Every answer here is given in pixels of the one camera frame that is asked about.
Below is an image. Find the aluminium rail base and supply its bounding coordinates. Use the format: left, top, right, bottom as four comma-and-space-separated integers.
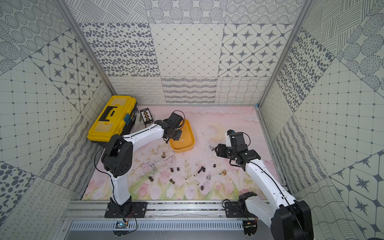
56, 200, 270, 240

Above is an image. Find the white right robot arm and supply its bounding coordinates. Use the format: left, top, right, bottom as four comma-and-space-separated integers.
215, 130, 314, 240

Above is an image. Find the black chess picture card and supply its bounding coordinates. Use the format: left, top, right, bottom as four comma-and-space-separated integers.
140, 108, 154, 125

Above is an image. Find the yellow black toolbox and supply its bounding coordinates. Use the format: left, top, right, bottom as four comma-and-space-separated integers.
87, 96, 138, 145

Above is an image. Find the yellow plastic storage tray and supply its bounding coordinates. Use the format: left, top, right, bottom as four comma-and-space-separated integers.
170, 120, 195, 153

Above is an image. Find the clear plastic bag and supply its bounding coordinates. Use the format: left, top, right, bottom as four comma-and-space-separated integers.
131, 116, 147, 133

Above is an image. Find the black knight chess piece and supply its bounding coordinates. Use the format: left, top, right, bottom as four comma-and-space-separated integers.
198, 167, 206, 174

